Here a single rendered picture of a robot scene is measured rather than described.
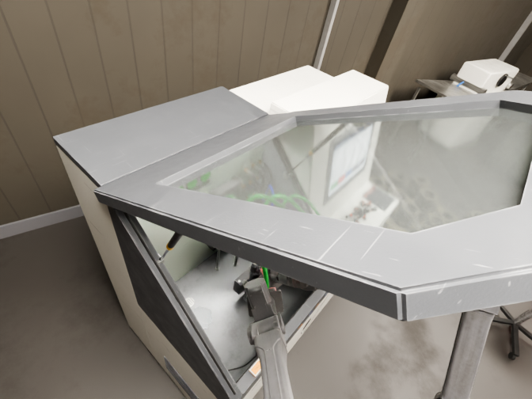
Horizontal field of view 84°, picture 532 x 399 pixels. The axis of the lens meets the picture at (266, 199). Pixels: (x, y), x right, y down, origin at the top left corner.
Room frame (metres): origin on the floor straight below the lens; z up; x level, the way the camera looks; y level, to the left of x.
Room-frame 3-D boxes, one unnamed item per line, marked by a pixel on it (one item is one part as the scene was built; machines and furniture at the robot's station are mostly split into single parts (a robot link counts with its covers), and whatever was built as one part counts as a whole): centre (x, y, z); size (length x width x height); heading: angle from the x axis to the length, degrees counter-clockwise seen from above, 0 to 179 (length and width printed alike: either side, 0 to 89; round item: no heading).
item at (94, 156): (1.19, 0.19, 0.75); 1.40 x 0.28 x 1.50; 148
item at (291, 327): (0.52, -0.22, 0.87); 0.62 x 0.04 x 0.16; 148
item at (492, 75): (4.42, -2.51, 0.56); 2.42 x 0.60 x 1.13; 131
